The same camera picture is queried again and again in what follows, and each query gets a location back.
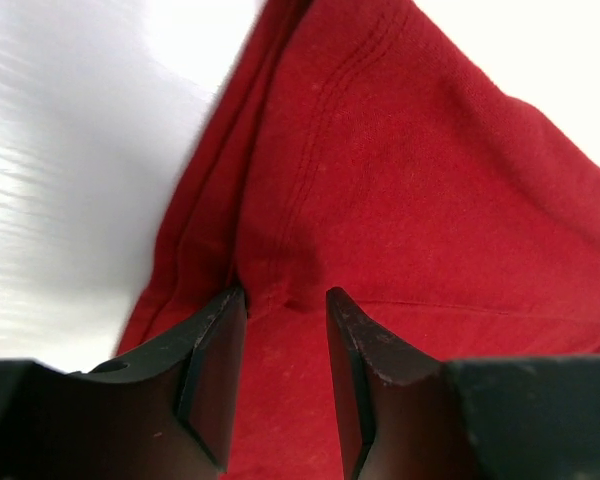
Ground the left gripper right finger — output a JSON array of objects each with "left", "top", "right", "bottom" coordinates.
[{"left": 326, "top": 288, "right": 600, "bottom": 479}]

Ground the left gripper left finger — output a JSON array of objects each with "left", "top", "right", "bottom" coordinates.
[{"left": 0, "top": 288, "right": 247, "bottom": 479}]

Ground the red t-shirt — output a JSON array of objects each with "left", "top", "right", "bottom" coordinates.
[{"left": 119, "top": 1, "right": 600, "bottom": 479}]

